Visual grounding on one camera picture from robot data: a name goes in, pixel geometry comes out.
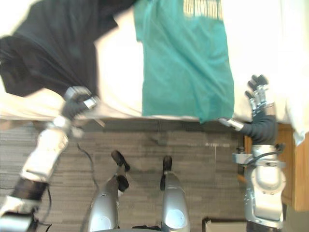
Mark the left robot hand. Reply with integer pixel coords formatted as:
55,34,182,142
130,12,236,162
59,86,100,121

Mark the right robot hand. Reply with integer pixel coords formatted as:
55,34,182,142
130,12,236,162
218,74,277,145

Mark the black cloth garment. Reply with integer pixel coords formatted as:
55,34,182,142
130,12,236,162
0,0,143,98

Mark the white bed sheet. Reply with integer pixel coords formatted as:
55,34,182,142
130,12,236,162
0,0,309,146

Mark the wooden bedside cabinet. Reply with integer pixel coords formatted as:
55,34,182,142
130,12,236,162
237,122,309,212

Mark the teal printed t-shirt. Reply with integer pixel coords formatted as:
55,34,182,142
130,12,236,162
133,0,235,124

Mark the left silver robot leg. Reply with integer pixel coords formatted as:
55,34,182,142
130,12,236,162
82,149,131,232

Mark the silver robot leg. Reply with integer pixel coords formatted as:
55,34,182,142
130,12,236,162
82,149,131,232
159,155,191,232

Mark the right silver robot leg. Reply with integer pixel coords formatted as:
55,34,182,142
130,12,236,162
159,155,191,232

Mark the black cable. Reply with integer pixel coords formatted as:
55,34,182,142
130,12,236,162
76,143,100,194

